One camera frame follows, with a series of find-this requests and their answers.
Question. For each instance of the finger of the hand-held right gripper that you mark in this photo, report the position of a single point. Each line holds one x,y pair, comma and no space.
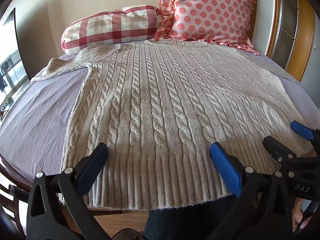
276,146
301,129

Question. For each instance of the pink polka dot pillow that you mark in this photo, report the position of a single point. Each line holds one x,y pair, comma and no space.
212,10

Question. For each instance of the wooden door with glass panels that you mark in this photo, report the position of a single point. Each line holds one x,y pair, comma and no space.
290,25

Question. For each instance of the person's legs in dark jeans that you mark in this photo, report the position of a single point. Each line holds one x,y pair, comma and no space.
190,220

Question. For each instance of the bed with lavender sheet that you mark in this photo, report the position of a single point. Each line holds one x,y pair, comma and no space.
37,120

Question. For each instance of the black flat screen television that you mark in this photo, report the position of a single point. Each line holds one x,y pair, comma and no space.
12,62

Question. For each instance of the person's right hand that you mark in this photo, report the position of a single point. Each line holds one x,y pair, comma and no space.
298,216

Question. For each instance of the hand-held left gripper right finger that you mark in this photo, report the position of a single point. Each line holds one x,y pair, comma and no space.
225,166

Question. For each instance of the red checked bolster pillow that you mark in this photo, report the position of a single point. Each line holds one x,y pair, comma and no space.
107,30

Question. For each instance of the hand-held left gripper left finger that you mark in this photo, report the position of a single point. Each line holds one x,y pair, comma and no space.
96,160

